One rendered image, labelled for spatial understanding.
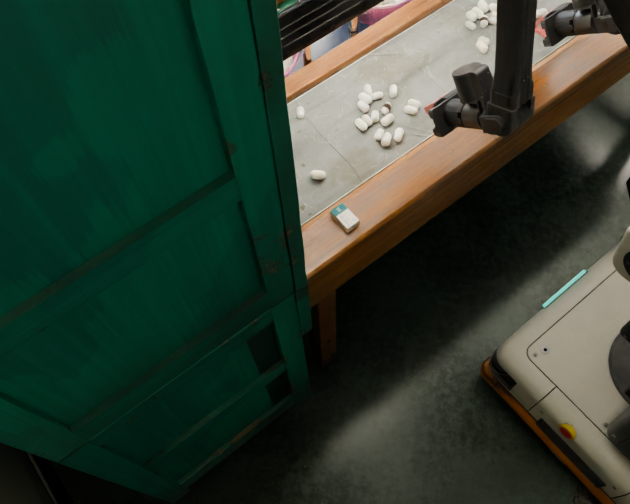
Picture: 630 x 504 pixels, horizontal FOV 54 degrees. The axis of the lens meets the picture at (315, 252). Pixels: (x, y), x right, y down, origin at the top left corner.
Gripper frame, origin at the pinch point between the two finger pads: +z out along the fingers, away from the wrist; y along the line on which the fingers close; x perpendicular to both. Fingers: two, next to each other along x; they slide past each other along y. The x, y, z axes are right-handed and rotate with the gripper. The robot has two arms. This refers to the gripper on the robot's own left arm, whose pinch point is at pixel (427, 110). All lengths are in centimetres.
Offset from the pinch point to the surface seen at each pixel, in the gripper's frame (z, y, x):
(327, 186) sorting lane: 11.1, 25.1, 6.3
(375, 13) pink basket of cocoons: 39.0, -19.8, -16.2
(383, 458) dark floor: 21, 44, 94
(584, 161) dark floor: 48, -85, 72
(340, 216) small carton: 0.4, 29.4, 9.4
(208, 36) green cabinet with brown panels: -55, 54, -41
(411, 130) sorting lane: 11.0, -0.6, 6.5
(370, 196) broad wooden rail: 2.3, 20.2, 10.5
